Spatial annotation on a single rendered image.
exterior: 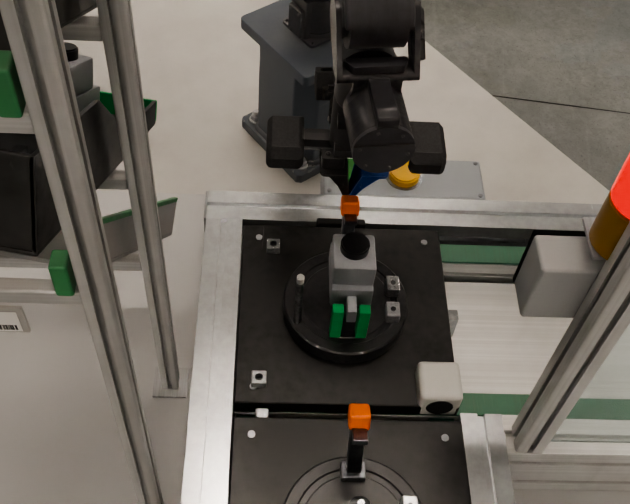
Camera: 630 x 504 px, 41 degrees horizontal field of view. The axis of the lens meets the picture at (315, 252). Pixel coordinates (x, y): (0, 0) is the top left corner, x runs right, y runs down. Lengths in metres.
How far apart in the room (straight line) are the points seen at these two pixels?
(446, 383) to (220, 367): 0.24
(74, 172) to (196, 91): 0.90
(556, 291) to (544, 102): 2.06
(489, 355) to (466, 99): 0.51
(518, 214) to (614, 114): 1.71
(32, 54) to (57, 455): 0.66
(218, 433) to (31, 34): 0.57
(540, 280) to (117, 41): 0.38
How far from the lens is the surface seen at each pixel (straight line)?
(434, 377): 0.92
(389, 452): 0.89
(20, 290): 0.59
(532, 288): 0.73
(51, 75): 0.43
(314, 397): 0.91
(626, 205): 0.66
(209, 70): 1.40
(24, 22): 0.42
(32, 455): 1.03
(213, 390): 0.93
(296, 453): 0.88
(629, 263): 0.66
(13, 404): 1.07
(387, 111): 0.74
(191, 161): 1.26
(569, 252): 0.72
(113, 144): 0.73
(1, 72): 0.44
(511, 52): 2.91
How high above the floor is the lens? 1.78
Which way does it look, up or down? 53 degrees down
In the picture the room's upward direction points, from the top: 6 degrees clockwise
